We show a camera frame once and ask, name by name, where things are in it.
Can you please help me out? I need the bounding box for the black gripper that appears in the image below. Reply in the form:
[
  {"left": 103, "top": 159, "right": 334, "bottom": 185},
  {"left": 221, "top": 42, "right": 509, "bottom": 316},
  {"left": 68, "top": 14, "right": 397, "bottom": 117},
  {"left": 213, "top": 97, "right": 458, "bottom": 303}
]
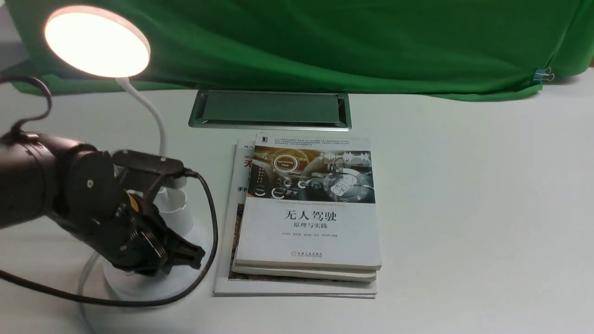
[{"left": 61, "top": 188, "right": 206, "bottom": 276}]

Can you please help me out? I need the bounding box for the white desk lamp with socket base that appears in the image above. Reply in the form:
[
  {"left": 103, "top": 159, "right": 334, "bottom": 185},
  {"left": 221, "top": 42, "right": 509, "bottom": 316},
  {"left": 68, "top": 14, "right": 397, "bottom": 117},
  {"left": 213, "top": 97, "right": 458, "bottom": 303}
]
[{"left": 44, "top": 6, "right": 208, "bottom": 302}]

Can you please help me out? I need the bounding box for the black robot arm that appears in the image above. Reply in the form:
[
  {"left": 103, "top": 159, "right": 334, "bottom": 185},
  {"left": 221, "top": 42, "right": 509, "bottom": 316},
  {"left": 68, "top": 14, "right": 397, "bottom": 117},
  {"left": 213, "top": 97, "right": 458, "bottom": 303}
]
[{"left": 0, "top": 133, "right": 206, "bottom": 276}]

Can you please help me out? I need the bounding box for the bottom large white book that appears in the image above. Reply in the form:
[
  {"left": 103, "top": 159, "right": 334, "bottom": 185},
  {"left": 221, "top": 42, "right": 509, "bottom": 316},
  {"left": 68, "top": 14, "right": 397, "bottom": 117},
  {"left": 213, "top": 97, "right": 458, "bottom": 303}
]
[{"left": 213, "top": 140, "right": 377, "bottom": 299}]

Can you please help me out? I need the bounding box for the top white self-driving book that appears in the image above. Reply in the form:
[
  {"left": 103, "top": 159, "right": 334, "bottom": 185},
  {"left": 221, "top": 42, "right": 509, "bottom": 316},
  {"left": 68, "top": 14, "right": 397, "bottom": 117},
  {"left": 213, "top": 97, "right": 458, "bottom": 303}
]
[{"left": 235, "top": 133, "right": 382, "bottom": 271}]

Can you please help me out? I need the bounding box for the middle white book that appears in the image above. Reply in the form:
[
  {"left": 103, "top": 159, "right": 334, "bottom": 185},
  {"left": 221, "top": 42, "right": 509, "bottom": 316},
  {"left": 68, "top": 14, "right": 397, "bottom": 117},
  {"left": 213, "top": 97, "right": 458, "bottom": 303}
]
[{"left": 232, "top": 265, "right": 377, "bottom": 283}]

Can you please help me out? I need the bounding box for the green backdrop cloth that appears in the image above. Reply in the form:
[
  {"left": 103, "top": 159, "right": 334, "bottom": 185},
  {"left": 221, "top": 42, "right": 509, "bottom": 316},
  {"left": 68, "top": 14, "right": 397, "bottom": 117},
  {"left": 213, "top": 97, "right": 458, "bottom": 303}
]
[{"left": 4, "top": 0, "right": 594, "bottom": 101}]

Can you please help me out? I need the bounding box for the blue binder clip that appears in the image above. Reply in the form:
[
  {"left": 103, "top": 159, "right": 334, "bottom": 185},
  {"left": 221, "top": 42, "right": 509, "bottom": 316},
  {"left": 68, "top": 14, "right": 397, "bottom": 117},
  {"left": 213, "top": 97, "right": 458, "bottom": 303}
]
[{"left": 532, "top": 67, "right": 555, "bottom": 84}]

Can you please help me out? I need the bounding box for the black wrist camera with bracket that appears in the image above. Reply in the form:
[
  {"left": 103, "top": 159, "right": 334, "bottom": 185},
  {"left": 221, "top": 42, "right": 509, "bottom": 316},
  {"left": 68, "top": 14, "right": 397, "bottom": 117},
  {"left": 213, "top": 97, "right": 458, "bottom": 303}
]
[{"left": 112, "top": 150, "right": 187, "bottom": 203}]

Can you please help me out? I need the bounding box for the white lamp power cable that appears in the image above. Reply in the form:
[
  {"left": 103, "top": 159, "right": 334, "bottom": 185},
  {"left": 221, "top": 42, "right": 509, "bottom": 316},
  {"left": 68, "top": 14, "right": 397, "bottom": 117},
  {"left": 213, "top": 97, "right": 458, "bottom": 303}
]
[{"left": 77, "top": 253, "right": 100, "bottom": 334}]

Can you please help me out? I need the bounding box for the silver desk cable grommet box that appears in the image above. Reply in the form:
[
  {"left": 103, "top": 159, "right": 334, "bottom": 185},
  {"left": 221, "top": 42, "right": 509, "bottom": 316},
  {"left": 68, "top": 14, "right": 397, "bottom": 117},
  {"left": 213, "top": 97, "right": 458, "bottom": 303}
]
[{"left": 187, "top": 89, "right": 352, "bottom": 132}]

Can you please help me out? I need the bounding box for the black camera cable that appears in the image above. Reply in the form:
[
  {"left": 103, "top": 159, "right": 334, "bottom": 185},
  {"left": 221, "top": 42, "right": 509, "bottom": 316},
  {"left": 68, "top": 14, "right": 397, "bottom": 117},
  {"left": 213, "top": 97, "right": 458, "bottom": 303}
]
[{"left": 0, "top": 75, "right": 220, "bottom": 308}]

